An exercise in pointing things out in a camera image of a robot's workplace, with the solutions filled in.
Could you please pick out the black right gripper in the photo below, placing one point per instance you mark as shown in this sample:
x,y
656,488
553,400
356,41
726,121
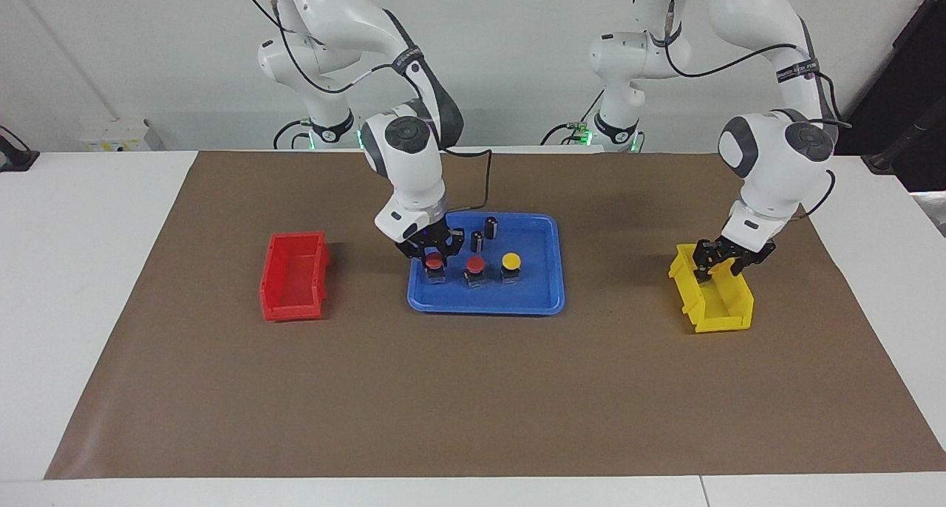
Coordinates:
x,y
432,239

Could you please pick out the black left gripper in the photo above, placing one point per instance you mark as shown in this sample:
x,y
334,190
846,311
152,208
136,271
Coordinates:
x,y
739,252

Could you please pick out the red push button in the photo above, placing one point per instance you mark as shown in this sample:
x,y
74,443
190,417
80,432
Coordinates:
x,y
434,260
474,264

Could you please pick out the yellow push button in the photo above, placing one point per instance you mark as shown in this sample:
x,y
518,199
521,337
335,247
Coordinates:
x,y
511,261

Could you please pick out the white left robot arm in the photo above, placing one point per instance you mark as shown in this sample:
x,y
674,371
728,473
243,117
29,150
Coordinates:
x,y
768,167

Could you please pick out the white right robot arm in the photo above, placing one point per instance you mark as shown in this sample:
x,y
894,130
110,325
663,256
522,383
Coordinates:
x,y
403,160

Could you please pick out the blue plastic tray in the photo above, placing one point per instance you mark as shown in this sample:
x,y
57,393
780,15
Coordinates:
x,y
451,296

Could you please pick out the yellow plastic bin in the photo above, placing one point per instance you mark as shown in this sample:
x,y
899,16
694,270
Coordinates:
x,y
728,300

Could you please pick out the black cylindrical capacitor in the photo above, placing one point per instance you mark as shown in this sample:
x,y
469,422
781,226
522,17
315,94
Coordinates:
x,y
477,242
491,228

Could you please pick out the red plastic bin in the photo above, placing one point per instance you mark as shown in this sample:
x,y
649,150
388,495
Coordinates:
x,y
295,278

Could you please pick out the brown paper mat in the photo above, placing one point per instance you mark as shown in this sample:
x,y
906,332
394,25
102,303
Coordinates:
x,y
473,396

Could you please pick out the black dark panel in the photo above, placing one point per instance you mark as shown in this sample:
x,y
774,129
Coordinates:
x,y
909,86

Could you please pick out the white power strip box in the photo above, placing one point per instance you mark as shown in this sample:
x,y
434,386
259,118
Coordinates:
x,y
114,135

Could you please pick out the black table clamp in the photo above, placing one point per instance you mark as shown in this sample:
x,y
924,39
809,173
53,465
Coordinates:
x,y
15,156

